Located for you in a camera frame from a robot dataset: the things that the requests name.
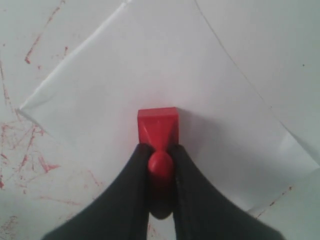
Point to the white paper sheet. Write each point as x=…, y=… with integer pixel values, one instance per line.
x=162, y=53

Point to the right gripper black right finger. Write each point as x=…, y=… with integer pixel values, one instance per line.
x=203, y=213

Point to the red plastic stamp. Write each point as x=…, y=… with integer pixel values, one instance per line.
x=159, y=128

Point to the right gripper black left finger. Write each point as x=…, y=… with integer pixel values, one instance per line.
x=120, y=212

